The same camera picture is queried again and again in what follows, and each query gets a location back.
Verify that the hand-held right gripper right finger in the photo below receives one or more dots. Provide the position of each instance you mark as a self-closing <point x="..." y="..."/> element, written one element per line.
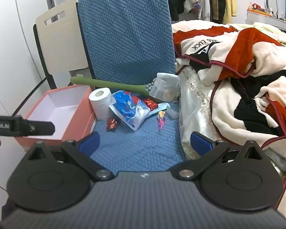
<point x="201" y="142"/>

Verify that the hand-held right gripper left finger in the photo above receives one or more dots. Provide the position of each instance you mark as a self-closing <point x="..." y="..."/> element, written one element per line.
<point x="89" y="141"/>

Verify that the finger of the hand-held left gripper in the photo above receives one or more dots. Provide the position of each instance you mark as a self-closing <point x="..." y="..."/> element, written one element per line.
<point x="38" y="127"/>

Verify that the red snack packet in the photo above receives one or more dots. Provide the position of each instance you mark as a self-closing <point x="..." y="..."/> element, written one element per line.
<point x="112" y="124"/>

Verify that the pink storage box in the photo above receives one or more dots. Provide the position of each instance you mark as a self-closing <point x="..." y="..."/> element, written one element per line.
<point x="81" y="105"/>

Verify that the pink yellow candy wrapper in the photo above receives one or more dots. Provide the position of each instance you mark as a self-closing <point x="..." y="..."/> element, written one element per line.
<point x="161" y="119"/>

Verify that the blue plastic bag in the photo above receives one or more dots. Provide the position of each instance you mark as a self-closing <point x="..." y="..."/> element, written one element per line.
<point x="128" y="109"/>

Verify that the blue face mask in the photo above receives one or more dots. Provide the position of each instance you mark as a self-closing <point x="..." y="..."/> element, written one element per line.
<point x="160" y="106"/>

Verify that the crinkled red candy wrapper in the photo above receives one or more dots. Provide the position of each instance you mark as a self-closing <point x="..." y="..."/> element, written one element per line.
<point x="149" y="103"/>

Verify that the white towel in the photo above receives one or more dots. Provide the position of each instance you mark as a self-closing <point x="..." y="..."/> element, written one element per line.
<point x="168" y="77"/>

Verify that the white lace bed skirt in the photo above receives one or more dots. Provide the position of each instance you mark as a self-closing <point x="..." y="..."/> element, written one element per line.
<point x="195" y="105"/>

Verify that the white toilet paper roll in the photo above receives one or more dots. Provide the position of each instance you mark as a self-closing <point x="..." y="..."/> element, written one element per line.
<point x="101" y="105"/>

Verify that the small clear plastic wrapper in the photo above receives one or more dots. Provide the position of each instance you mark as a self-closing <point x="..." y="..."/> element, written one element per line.
<point x="173" y="114"/>

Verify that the clear pouch with powder puff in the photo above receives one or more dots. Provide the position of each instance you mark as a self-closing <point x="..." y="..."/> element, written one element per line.
<point x="162" y="90"/>

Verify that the white wardrobe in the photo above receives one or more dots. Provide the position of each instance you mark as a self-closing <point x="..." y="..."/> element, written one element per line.
<point x="9" y="52"/>

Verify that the blue quilted cushion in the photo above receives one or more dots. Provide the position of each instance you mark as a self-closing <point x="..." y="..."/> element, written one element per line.
<point x="126" y="28"/>

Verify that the pale yellow fluffy blanket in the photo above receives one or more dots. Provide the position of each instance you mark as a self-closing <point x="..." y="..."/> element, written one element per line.
<point x="276" y="32"/>

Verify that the white dresser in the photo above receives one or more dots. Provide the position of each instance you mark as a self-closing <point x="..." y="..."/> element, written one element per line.
<point x="259" y="16"/>

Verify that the red ornament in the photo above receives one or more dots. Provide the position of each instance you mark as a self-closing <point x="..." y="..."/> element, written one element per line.
<point x="255" y="6"/>

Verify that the cream chair with black frame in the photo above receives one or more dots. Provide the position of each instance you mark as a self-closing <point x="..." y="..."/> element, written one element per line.
<point x="59" y="47"/>

